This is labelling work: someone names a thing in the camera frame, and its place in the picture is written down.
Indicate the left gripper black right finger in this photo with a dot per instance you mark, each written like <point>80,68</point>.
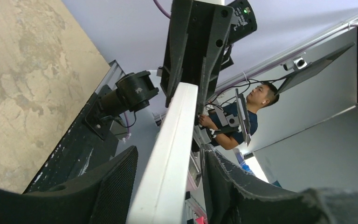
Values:
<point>234,196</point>

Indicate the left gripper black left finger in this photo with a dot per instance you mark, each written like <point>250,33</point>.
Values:
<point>100,196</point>

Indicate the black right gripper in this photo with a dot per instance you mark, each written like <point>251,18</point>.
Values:
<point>197,37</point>

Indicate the white remote control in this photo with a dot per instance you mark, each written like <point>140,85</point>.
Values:
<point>160,197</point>

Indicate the person in dark shirt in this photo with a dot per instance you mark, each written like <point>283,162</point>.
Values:
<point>262,96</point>

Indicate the overhead monitor screen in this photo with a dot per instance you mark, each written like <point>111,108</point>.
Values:
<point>312,69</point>

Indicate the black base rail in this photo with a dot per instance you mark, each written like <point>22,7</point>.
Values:
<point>86,145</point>

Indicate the aluminium frame rail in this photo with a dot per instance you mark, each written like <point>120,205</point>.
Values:
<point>114,73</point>

